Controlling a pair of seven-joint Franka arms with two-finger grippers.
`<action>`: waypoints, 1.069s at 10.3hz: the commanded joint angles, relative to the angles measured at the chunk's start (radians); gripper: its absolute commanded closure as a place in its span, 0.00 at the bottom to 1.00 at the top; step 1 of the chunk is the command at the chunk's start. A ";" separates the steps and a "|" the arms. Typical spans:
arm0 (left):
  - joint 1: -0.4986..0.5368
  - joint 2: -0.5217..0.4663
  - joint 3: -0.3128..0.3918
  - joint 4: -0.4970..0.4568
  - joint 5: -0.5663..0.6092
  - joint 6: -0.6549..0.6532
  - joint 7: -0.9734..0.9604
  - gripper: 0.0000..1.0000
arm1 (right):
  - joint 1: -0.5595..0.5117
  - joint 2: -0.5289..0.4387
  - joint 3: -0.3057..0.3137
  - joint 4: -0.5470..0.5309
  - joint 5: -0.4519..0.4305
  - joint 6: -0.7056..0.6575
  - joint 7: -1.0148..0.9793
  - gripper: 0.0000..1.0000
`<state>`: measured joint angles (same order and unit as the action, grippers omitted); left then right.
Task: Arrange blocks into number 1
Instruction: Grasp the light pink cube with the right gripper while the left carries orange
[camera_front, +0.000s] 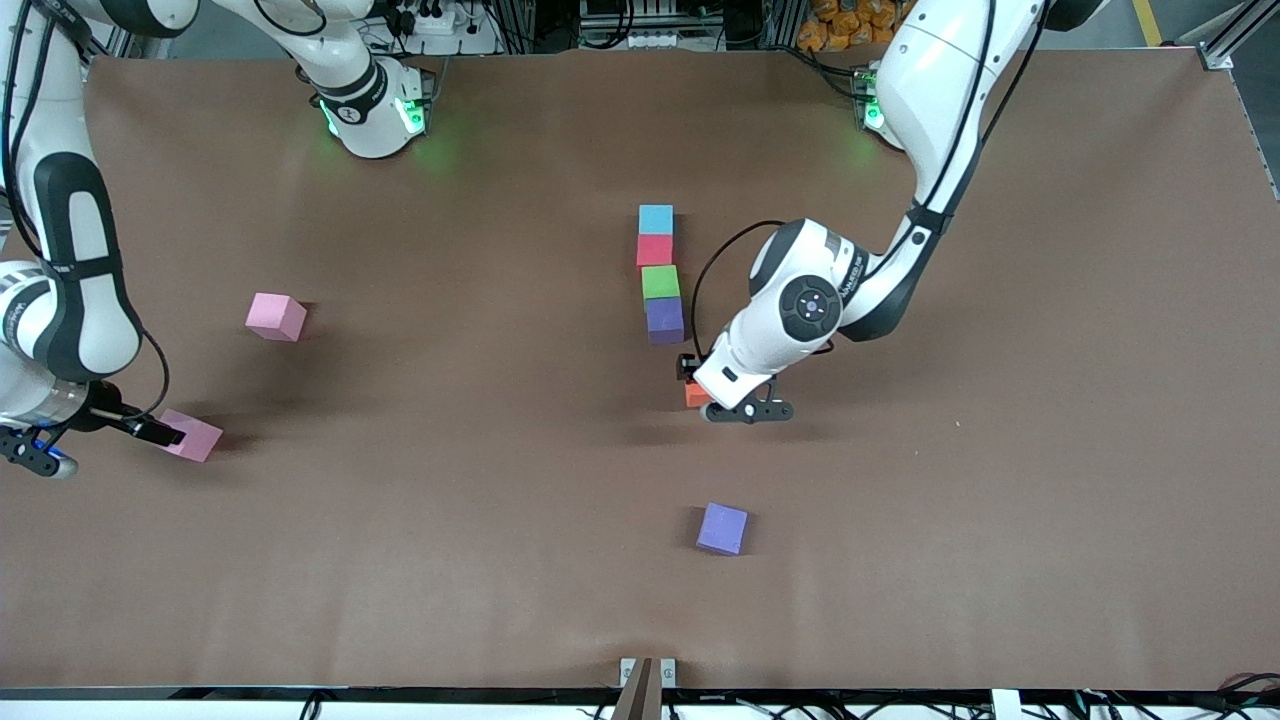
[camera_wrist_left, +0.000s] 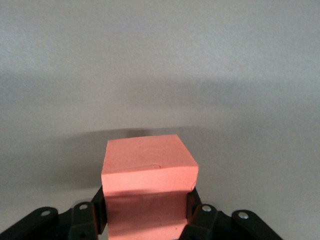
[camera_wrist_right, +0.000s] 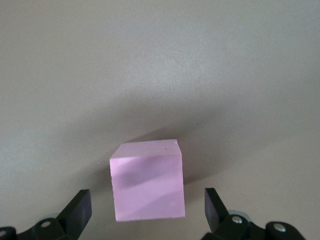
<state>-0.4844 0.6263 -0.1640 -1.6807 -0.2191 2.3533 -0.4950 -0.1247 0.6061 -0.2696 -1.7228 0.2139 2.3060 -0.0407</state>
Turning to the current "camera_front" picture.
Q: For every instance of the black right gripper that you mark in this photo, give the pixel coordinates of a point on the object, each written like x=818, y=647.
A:
x=106, y=417

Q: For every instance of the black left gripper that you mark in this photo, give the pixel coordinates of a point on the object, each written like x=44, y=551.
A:
x=688, y=366

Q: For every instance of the orange foam cube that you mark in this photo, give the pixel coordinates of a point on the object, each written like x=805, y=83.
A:
x=696, y=395

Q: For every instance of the light pink foam cube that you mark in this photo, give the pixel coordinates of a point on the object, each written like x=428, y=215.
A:
x=272, y=315
x=205, y=442

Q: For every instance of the purple foam cube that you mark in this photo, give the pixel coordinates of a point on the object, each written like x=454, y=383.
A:
x=665, y=318
x=722, y=528

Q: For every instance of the green foam cube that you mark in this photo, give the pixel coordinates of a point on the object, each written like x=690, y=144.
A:
x=660, y=282

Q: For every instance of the red foam cube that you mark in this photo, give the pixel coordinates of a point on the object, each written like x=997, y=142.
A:
x=655, y=250

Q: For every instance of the light blue foam cube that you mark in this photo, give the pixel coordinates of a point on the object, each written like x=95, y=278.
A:
x=656, y=220

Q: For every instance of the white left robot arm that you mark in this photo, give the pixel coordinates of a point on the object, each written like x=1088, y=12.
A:
x=810, y=300

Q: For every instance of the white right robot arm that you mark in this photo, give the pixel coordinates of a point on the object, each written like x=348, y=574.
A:
x=70, y=300

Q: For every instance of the white power strip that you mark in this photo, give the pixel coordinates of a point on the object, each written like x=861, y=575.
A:
x=652, y=41
x=435, y=20

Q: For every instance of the orange toy pile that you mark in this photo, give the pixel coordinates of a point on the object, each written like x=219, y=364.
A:
x=830, y=30

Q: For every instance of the grey bracket with brown post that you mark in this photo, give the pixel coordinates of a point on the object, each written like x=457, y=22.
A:
x=640, y=700

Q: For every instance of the aluminium frame profile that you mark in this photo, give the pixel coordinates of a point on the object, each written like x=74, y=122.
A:
x=1235, y=30

